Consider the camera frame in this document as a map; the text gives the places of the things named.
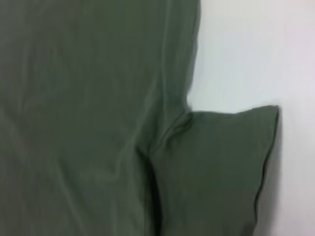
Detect dark green t-shirt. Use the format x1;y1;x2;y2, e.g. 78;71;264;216
0;0;280;236

